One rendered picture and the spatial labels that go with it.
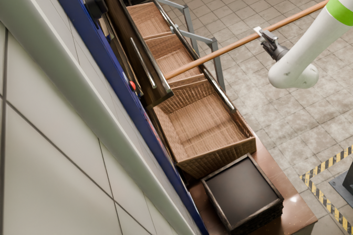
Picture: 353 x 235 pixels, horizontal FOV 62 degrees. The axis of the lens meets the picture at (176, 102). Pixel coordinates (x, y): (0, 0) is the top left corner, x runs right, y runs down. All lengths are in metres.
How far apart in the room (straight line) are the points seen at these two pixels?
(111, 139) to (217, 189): 1.33
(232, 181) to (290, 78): 0.60
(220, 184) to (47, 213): 1.38
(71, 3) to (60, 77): 0.40
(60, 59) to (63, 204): 0.08
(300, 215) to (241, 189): 0.36
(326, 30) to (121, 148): 0.96
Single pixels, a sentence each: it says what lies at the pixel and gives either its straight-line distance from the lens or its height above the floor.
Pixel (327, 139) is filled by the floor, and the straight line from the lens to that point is 2.61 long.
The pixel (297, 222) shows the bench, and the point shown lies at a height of 0.58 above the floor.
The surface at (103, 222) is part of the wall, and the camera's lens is 0.24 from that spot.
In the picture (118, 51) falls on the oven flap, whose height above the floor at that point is 1.47.
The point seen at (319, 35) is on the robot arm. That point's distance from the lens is 1.12.
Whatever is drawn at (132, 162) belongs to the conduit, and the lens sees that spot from 0.24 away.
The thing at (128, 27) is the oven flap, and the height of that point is 1.41.
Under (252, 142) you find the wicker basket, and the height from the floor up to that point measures 0.69.
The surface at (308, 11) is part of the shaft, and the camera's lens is 1.69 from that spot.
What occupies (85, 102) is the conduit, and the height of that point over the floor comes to 2.08.
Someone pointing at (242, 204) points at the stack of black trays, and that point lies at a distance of 1.48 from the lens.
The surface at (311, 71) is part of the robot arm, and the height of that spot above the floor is 1.25.
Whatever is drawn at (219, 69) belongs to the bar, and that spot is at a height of 0.70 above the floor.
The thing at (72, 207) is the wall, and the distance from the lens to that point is 0.20.
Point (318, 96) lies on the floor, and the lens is 2.85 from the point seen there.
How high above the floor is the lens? 2.20
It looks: 49 degrees down
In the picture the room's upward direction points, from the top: 21 degrees counter-clockwise
